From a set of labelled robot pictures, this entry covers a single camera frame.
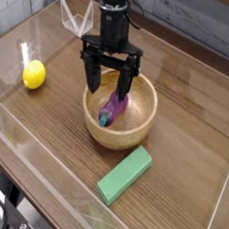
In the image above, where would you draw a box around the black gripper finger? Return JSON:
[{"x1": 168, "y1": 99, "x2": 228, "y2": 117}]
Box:
[
  {"x1": 83, "y1": 53, "x2": 101, "y2": 93},
  {"x1": 116, "y1": 67, "x2": 133, "y2": 101}
]

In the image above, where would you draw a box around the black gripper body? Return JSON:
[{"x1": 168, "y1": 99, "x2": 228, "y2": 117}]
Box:
[{"x1": 82, "y1": 4, "x2": 143, "y2": 77}]

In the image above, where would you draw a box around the purple toy eggplant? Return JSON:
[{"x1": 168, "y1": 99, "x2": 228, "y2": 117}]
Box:
[{"x1": 98, "y1": 92, "x2": 128, "y2": 127}]

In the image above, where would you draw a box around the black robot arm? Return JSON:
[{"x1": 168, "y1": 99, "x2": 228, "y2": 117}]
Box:
[{"x1": 81, "y1": 0, "x2": 143, "y2": 101}]

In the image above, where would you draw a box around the brown wooden bowl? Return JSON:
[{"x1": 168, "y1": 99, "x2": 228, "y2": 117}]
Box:
[{"x1": 82, "y1": 69, "x2": 158, "y2": 150}]

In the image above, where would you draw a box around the yellow lemon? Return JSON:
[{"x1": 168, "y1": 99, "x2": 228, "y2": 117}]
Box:
[{"x1": 22, "y1": 59, "x2": 46, "y2": 89}]

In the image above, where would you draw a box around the clear acrylic tray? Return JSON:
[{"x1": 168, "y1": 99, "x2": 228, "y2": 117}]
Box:
[{"x1": 0, "y1": 0, "x2": 229, "y2": 229}]

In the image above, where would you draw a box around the green rectangular block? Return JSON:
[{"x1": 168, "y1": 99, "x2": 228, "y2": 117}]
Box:
[{"x1": 97, "y1": 146, "x2": 152, "y2": 206}]

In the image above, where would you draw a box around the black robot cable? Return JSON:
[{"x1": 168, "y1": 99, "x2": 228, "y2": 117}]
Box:
[{"x1": 124, "y1": 0, "x2": 146, "y2": 31}]

